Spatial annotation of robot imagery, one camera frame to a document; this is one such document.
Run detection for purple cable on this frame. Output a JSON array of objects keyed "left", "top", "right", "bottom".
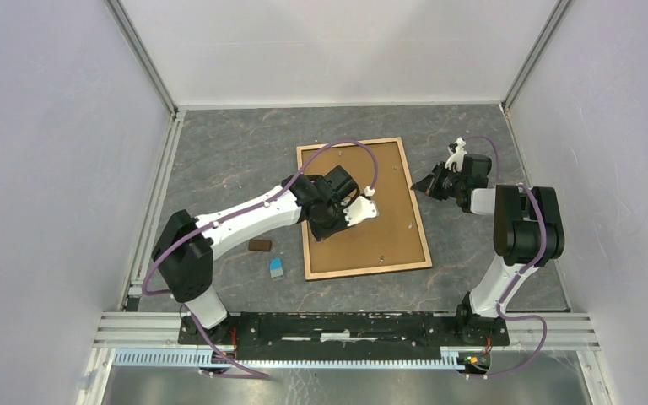
[
  {"left": 461, "top": 135, "right": 552, "bottom": 381},
  {"left": 141, "top": 139, "right": 380, "bottom": 380}
]

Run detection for blue slotted cable duct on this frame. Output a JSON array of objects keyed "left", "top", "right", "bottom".
[{"left": 112, "top": 348, "right": 462, "bottom": 370}]

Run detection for small brown wooden block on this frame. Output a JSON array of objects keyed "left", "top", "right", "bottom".
[{"left": 247, "top": 239, "right": 273, "bottom": 252}]

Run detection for aluminium front rail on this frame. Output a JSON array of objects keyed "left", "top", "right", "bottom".
[{"left": 93, "top": 312, "right": 601, "bottom": 352}]

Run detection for left aluminium floor rail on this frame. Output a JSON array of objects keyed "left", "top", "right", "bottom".
[{"left": 118, "top": 110, "right": 187, "bottom": 311}]

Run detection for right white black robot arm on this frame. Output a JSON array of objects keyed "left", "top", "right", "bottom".
[{"left": 411, "top": 154, "right": 565, "bottom": 344}]

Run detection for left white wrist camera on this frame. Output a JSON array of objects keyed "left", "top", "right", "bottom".
[{"left": 343, "top": 196, "right": 379, "bottom": 228}]

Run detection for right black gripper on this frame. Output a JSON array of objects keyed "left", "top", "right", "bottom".
[{"left": 412, "top": 162, "right": 465, "bottom": 202}]

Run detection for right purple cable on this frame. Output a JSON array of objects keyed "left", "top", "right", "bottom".
[{"left": 461, "top": 135, "right": 552, "bottom": 381}]

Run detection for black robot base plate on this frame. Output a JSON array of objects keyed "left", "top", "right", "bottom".
[{"left": 208, "top": 311, "right": 510, "bottom": 361}]

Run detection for right aluminium corner post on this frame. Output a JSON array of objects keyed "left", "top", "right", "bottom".
[{"left": 500, "top": 0, "right": 574, "bottom": 115}]

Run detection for black picture frame with photo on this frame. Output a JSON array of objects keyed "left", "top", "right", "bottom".
[{"left": 302, "top": 138, "right": 433, "bottom": 281}]

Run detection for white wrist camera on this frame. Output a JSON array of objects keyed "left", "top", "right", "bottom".
[
  {"left": 444, "top": 137, "right": 467, "bottom": 173},
  {"left": 343, "top": 196, "right": 379, "bottom": 228}
]

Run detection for blue grey eraser block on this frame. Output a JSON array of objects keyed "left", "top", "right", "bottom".
[{"left": 269, "top": 257, "right": 284, "bottom": 280}]

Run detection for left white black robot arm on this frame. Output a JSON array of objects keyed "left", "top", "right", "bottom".
[{"left": 144, "top": 166, "right": 377, "bottom": 344}]

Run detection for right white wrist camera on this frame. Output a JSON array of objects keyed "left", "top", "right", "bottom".
[{"left": 444, "top": 137, "right": 467, "bottom": 173}]

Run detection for aluminium corner post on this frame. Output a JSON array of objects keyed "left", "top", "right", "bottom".
[
  {"left": 500, "top": 0, "right": 574, "bottom": 115},
  {"left": 105, "top": 0, "right": 179, "bottom": 116}
]

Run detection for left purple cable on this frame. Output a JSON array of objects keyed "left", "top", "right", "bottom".
[{"left": 141, "top": 139, "right": 380, "bottom": 380}]

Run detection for left aluminium corner post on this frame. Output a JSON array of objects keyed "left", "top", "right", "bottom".
[{"left": 105, "top": 0, "right": 179, "bottom": 116}]

